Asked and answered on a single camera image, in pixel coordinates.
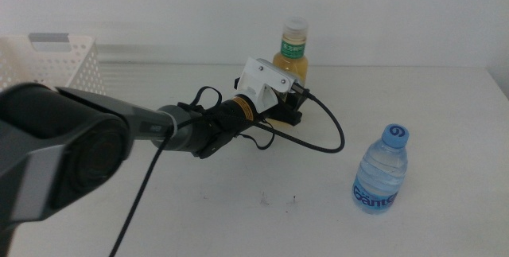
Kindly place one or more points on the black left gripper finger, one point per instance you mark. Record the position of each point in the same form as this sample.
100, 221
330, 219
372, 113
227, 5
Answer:
293, 101

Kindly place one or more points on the yellow tea bottle green label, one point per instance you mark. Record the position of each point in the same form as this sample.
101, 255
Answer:
294, 50

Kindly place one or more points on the blue capped water bottle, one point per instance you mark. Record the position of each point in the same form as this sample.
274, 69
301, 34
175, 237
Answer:
379, 173

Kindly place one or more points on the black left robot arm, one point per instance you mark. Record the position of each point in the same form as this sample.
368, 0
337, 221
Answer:
59, 137

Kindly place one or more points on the white perforated plastic basket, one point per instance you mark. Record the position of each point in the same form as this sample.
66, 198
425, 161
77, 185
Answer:
79, 66

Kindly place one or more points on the grey wall rail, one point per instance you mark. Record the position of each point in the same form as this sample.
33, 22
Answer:
159, 54

